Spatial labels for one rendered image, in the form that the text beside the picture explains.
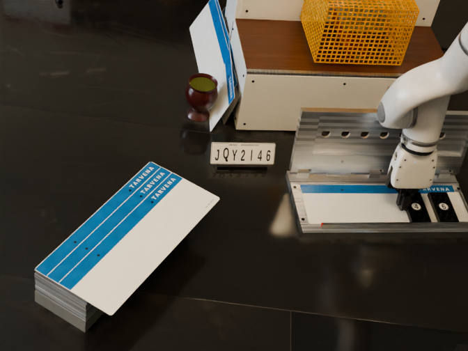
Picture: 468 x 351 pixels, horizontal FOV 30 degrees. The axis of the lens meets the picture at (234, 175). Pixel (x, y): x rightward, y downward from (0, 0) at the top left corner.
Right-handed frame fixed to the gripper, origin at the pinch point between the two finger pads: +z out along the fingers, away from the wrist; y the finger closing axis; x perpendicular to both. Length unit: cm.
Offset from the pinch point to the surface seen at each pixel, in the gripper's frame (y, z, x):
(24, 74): -90, -6, 50
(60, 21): -81, -11, 75
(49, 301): -83, 7, -25
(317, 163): -19.5, -4.1, 10.0
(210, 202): -48.3, -4.3, -6.9
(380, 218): -5.8, 3.4, -2.4
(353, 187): -10.2, 1.3, 7.5
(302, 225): -25.6, 3.7, -4.7
